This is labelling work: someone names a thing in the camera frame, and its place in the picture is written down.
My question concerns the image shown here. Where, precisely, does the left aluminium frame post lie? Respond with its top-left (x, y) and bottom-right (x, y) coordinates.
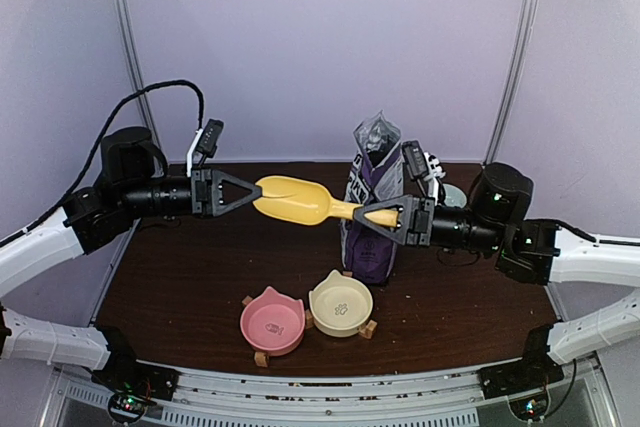
top-left (113, 0), bottom-right (161, 148)

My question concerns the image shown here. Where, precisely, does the front aluminium rail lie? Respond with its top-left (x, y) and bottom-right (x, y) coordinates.
top-left (36, 355), bottom-right (621, 426)

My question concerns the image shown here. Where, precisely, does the purple pet food bag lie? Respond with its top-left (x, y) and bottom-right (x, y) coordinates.
top-left (340, 112), bottom-right (404, 285)

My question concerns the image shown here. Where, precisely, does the right aluminium frame post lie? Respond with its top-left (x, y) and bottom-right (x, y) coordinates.
top-left (483, 0), bottom-right (539, 165)

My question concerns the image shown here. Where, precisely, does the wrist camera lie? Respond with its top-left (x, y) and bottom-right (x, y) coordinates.
top-left (186, 119), bottom-right (224, 177)
top-left (401, 140), bottom-right (446, 204)

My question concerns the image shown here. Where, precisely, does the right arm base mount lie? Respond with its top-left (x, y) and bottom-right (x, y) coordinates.
top-left (477, 324), bottom-right (564, 400)

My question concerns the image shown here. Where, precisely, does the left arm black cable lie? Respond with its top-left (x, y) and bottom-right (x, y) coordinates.
top-left (0, 79), bottom-right (206, 243)

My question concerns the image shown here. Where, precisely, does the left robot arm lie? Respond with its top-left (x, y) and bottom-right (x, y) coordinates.
top-left (1, 126), bottom-right (262, 391)

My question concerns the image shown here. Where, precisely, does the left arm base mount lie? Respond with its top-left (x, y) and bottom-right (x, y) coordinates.
top-left (92, 327), bottom-right (179, 401)

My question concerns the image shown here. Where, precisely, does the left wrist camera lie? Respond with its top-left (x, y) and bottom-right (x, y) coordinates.
top-left (186, 119), bottom-right (224, 177)

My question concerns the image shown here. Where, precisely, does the cream cat-shaped bowl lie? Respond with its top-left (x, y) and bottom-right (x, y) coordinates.
top-left (309, 270), bottom-right (374, 338)

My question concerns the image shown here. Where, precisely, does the pink cat-shaped bowl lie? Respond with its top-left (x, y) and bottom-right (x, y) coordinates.
top-left (239, 286), bottom-right (306, 357)

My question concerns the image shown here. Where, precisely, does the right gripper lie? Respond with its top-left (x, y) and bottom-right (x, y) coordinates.
top-left (353, 194), bottom-right (506, 254)

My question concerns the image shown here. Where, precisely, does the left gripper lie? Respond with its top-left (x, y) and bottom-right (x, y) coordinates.
top-left (119, 166), bottom-right (262, 219)

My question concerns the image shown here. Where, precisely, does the yellow plastic scoop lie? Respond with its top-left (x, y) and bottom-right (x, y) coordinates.
top-left (253, 175), bottom-right (401, 229)

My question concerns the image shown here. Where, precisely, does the wooden bowl stand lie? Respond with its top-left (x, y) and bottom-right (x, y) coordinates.
top-left (242, 272), bottom-right (377, 368)

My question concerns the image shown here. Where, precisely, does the light blue ceramic bowl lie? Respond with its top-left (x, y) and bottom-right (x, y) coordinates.
top-left (443, 183), bottom-right (467, 208)

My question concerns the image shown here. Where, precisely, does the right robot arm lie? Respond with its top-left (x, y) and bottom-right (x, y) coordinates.
top-left (353, 163), bottom-right (639, 389)

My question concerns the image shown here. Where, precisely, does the aluminium frame post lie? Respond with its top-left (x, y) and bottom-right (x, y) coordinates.
top-left (113, 0), bottom-right (161, 148)
top-left (483, 0), bottom-right (539, 165)

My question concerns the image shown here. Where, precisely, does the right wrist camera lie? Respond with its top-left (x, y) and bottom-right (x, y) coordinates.
top-left (401, 140), bottom-right (446, 204)

